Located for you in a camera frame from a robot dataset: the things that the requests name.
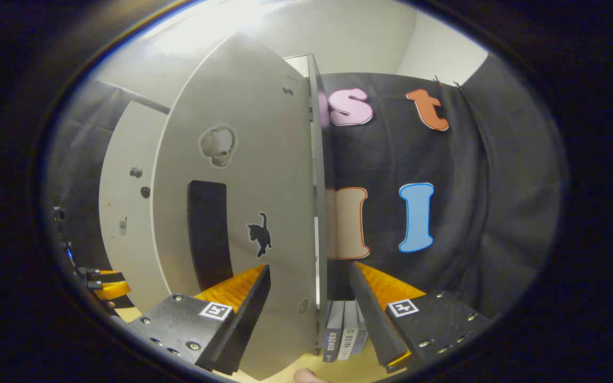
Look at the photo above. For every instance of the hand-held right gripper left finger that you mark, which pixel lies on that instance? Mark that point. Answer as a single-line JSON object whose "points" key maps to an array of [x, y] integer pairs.
{"points": [[242, 330]]}

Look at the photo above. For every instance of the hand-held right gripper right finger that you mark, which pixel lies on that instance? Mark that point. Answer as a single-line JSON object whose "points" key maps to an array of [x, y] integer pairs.
{"points": [[371, 319]]}

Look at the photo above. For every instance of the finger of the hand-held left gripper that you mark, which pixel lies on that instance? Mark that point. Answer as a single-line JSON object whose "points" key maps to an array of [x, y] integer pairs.
{"points": [[109, 276], [112, 290]]}

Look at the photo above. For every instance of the white shoe cabinet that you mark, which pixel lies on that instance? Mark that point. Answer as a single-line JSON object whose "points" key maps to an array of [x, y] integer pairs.
{"points": [[298, 64]]}

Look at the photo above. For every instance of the grey blue book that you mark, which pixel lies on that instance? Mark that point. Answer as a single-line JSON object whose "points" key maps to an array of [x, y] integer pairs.
{"points": [[361, 330]]}

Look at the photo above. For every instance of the dark blue book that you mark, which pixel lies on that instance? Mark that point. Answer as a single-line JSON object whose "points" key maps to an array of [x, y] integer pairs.
{"points": [[333, 335]]}

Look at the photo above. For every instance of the black backdrop cloth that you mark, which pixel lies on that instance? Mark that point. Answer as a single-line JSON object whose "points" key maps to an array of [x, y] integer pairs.
{"points": [[498, 186]]}

